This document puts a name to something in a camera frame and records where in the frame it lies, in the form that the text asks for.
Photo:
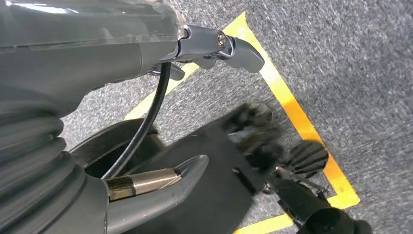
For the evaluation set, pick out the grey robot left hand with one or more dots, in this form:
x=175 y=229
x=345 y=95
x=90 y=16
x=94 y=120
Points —
x=80 y=61

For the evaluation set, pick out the black robot wheeled base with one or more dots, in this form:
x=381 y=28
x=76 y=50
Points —
x=209 y=181

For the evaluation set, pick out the yellow floor tape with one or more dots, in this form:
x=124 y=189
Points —
x=290 y=103

